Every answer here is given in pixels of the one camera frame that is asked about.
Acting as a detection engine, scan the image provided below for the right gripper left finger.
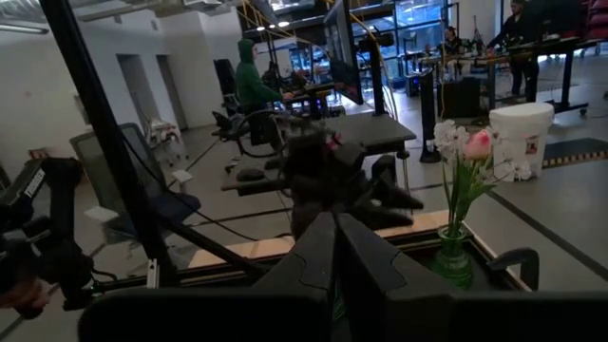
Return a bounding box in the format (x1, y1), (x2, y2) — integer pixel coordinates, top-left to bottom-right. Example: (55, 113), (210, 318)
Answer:
(251, 211), (339, 294)

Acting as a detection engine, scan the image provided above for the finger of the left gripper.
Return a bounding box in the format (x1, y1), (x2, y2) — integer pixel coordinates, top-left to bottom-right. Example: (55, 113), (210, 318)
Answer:
(372, 180), (424, 211)
(353, 206), (413, 229)

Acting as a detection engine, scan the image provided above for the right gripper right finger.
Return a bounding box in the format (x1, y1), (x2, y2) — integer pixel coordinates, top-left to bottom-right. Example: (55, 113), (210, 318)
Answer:
(334, 212), (458, 306)

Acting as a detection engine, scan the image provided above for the white artificial flower spray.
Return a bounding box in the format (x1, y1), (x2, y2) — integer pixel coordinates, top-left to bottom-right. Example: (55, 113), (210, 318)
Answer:
(430, 118), (534, 238)

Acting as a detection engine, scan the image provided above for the pink artificial tulip stem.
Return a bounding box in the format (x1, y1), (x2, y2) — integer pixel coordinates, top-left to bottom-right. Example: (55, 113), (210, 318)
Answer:
(462, 127), (494, 162)

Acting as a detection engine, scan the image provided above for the green glass vase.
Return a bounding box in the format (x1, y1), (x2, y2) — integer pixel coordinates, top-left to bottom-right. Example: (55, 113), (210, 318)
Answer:
(429, 224), (476, 292)

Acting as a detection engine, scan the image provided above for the black column stand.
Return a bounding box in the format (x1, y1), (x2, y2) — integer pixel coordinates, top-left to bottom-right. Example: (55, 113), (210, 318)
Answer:
(417, 66), (444, 165)

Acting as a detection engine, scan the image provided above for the black diagonal rig brace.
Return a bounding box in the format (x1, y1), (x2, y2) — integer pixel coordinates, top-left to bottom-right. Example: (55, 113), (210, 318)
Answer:
(163, 218), (275, 281)

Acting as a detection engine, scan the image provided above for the black monitor stand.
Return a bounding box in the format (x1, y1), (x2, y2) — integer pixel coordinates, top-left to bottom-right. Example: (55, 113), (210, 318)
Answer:
(356, 31), (396, 118)

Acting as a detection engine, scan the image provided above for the black box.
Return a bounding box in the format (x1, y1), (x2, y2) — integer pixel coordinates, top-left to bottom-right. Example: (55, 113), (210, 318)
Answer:
(435, 75), (482, 121)

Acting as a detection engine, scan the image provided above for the person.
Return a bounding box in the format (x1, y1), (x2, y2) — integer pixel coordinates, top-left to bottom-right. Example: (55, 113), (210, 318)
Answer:
(486, 0), (542, 105)
(440, 26), (466, 56)
(234, 37), (296, 149)

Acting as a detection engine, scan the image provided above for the black monitor on stand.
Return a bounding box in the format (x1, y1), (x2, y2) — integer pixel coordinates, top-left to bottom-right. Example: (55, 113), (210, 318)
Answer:
(322, 0), (366, 106)

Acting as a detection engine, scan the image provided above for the grey mesh office chair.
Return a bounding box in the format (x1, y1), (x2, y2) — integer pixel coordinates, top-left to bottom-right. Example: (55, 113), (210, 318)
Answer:
(68, 122), (203, 246)

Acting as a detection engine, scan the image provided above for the white plastic bucket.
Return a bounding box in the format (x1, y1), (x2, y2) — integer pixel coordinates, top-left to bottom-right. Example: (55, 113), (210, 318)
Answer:
(487, 101), (556, 182)

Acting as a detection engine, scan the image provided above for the black office chair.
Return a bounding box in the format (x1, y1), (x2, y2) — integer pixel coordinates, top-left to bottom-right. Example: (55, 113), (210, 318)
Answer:
(211, 58), (249, 143)

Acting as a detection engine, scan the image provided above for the white chair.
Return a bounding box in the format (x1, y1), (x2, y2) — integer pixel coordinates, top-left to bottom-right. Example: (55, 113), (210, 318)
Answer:
(145, 117), (185, 161)

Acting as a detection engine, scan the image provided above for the black hazard-edged mat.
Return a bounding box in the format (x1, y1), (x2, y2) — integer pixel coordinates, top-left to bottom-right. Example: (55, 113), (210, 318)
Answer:
(541, 136), (608, 170)

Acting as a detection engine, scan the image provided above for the long black standing desk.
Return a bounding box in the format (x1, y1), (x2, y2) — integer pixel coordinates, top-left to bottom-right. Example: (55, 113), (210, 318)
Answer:
(420, 35), (608, 116)

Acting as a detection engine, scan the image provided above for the red furniture stack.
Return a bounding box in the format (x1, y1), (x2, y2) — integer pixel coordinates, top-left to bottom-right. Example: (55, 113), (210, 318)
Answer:
(584, 0), (608, 43)

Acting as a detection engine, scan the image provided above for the wooden table with black frame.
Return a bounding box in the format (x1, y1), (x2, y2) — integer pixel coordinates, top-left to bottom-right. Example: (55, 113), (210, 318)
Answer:
(92, 222), (528, 294)

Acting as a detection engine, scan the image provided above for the black curved bracket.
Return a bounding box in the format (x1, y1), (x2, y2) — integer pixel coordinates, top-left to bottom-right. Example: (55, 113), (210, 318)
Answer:
(487, 246), (542, 292)

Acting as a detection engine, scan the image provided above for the silver corner bracket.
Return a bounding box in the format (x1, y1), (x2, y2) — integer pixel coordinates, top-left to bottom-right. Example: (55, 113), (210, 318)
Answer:
(145, 258), (160, 290)

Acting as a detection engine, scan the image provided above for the black rig upright post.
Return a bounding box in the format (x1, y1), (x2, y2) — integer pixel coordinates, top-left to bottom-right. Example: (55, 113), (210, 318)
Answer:
(38, 0), (178, 289)

